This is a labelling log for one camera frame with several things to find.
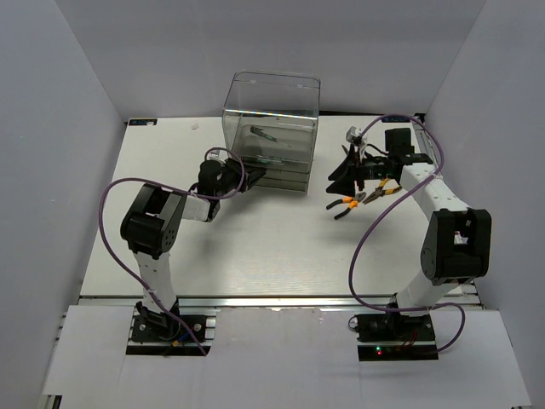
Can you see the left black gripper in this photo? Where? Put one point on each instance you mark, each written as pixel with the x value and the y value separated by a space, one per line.
pixel 251 176

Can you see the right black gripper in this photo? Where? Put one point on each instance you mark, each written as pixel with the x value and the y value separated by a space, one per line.
pixel 352 169

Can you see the green black screwdriver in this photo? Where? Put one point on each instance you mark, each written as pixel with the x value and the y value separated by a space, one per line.
pixel 278 161
pixel 263 134
pixel 258 161

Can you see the clear plastic drawer cabinet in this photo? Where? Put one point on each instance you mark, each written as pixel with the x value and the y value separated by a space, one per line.
pixel 300 134

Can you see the clear hinged cabinet lid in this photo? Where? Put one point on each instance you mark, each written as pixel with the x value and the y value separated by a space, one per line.
pixel 277 94

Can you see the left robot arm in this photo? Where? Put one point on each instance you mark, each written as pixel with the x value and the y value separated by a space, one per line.
pixel 152 222

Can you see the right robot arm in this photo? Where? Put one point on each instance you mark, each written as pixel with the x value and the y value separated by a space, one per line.
pixel 456 247

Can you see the right blue label sticker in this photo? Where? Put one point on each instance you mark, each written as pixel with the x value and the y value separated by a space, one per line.
pixel 390 119

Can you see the blue label sticker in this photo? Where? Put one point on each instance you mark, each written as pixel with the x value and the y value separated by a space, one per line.
pixel 390 119
pixel 142 122

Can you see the left blue label sticker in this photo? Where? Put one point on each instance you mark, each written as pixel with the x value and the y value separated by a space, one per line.
pixel 142 122

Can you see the orange handled pliers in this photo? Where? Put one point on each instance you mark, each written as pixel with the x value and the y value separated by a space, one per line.
pixel 349 202

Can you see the yellow handled small pliers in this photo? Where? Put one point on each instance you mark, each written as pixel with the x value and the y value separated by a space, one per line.
pixel 382 190

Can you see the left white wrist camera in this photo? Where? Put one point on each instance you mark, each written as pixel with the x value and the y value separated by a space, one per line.
pixel 214 154

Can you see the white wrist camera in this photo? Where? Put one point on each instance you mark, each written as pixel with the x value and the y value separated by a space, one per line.
pixel 356 138
pixel 214 154

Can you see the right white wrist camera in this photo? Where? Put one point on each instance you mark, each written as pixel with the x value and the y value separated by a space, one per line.
pixel 356 138

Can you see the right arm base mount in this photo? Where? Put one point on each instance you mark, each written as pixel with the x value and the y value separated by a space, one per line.
pixel 394 337

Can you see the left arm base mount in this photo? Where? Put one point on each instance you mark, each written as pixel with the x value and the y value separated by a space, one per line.
pixel 154 334

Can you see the front aluminium rail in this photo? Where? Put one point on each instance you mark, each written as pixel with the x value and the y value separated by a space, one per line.
pixel 233 302

